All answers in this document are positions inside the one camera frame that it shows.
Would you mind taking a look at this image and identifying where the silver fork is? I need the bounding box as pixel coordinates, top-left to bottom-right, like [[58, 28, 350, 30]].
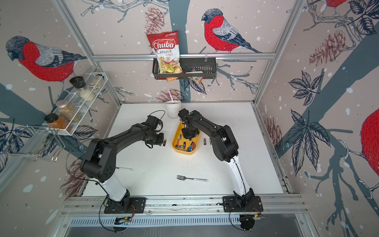
[[176, 175, 208, 182]]

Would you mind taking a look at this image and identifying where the yellow plastic storage tray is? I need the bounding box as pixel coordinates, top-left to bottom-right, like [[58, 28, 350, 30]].
[[172, 122, 200, 155]]

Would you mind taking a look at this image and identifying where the orange spice jar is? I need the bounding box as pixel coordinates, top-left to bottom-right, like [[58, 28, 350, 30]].
[[44, 113, 69, 129]]

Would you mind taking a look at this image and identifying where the black wire wall basket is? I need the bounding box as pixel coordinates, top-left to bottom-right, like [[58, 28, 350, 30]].
[[152, 57, 217, 80]]

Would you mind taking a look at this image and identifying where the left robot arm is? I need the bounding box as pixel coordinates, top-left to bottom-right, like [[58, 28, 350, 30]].
[[81, 115, 164, 209]]

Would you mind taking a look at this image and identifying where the red cassava chips bag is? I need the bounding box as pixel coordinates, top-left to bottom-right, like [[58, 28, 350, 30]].
[[147, 31, 183, 74]]

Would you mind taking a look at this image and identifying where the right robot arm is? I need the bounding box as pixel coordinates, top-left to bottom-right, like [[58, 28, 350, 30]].
[[178, 109, 255, 211]]

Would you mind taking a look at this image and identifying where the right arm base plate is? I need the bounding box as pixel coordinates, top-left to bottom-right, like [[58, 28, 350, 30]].
[[222, 196, 264, 212]]

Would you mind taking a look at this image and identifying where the pale lid spice jar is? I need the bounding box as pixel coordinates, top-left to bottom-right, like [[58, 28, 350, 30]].
[[90, 74, 104, 89]]

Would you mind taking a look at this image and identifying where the white cup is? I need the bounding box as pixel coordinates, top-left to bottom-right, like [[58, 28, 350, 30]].
[[165, 100, 182, 119]]

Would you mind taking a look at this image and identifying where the black lid spice jar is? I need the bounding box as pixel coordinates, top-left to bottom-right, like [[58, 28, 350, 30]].
[[70, 76, 95, 102]]

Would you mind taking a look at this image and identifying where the chrome wire hook rack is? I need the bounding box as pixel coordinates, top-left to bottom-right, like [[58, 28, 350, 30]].
[[1, 125, 65, 164]]

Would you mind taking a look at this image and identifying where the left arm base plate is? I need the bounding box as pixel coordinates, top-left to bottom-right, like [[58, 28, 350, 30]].
[[104, 197, 147, 214]]

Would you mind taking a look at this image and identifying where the white wire spice rack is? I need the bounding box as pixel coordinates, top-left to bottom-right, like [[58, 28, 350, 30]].
[[54, 72, 108, 136]]

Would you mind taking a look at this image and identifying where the silver lid spice jar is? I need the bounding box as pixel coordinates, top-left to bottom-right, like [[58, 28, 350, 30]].
[[56, 100, 82, 122]]

